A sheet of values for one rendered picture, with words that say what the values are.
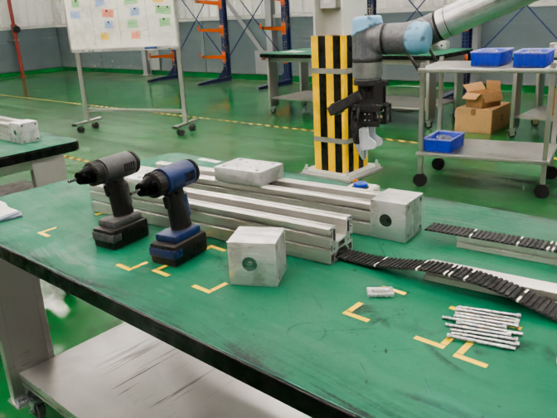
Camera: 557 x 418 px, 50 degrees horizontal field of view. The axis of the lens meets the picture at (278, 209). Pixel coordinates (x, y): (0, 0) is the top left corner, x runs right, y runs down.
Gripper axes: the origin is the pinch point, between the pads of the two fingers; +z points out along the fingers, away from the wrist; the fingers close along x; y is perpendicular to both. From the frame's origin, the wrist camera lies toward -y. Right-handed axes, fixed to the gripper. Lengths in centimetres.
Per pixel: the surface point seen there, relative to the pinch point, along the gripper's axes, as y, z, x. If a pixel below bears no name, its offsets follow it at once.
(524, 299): 52, 12, -39
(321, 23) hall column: -179, -24, 272
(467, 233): 34.3, 11.5, -14.6
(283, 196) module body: -13.8, 8.6, -17.8
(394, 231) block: 18.5, 12.5, -18.6
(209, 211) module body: -21.6, 7.5, -38.0
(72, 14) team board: -544, -45, 313
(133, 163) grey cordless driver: -38, -5, -46
